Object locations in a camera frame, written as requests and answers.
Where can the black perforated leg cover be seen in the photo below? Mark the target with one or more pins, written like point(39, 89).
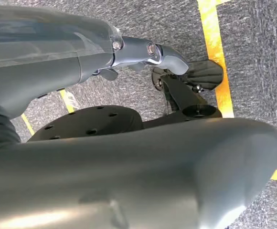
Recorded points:
point(93, 120)

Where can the grey robot leg shell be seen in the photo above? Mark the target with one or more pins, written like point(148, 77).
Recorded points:
point(129, 177)

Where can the thin yellow floor tape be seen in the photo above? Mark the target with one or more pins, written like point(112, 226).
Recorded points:
point(67, 101)
point(27, 124)

